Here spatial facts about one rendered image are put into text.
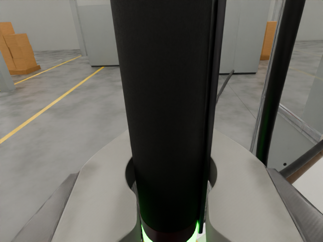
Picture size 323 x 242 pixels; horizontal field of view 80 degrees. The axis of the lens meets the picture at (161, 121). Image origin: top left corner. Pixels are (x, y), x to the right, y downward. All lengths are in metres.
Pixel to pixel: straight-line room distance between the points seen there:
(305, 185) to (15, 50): 8.23
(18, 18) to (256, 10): 12.80
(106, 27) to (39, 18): 7.47
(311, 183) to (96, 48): 7.43
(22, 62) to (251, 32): 7.13
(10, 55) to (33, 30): 6.45
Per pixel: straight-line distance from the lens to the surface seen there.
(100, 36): 7.53
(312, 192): 0.53
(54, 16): 13.94
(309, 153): 0.31
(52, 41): 14.24
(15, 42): 8.18
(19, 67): 8.39
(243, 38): 5.85
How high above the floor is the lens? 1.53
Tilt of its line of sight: 28 degrees down
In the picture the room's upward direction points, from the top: 3 degrees counter-clockwise
